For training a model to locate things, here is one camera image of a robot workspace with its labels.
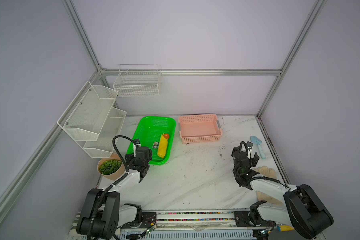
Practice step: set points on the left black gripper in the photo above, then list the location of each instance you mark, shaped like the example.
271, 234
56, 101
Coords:
129, 159

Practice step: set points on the pink plastic basket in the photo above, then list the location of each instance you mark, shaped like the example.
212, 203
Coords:
200, 128

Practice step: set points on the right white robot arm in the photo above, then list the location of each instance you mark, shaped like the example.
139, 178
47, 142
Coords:
300, 207

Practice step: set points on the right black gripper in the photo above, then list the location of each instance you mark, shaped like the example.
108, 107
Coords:
253, 161

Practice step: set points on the blue yellow garden fork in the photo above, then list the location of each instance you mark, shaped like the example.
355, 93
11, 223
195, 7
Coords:
284, 228

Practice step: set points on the white mesh two-tier shelf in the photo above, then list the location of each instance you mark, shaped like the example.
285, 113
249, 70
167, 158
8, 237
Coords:
92, 120

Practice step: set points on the white wire wall basket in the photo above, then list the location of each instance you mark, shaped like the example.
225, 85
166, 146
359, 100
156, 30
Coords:
138, 80

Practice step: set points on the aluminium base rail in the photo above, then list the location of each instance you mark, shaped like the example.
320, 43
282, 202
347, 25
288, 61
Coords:
199, 225

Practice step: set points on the light blue garden trowel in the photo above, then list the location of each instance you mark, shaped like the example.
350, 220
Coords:
256, 141

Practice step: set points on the yellow paper napkin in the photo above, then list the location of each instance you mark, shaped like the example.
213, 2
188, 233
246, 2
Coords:
162, 148

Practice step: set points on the potted green succulent plant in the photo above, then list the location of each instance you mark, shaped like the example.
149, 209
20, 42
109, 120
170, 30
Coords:
111, 168

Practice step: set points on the green plastic basket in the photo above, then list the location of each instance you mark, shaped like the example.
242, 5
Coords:
150, 129

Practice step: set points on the right beige work glove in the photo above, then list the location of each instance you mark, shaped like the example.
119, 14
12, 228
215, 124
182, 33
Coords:
268, 190

